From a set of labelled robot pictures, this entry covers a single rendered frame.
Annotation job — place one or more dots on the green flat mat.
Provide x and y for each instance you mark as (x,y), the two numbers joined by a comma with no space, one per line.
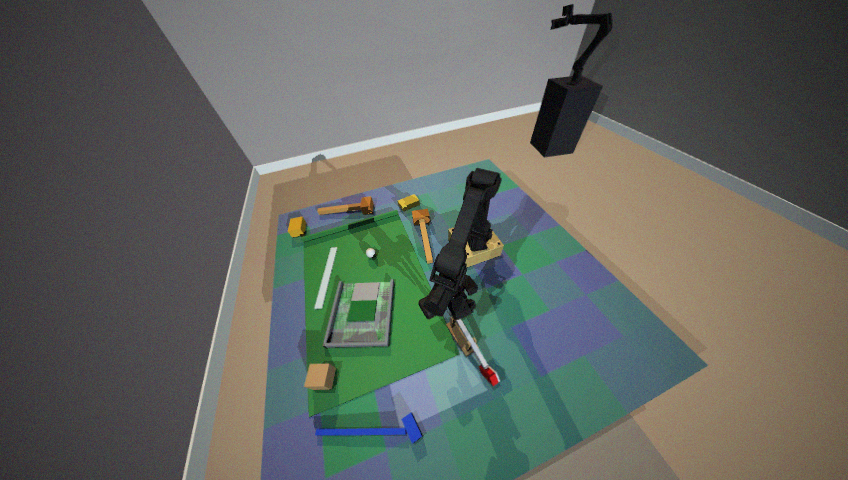
(415,343)

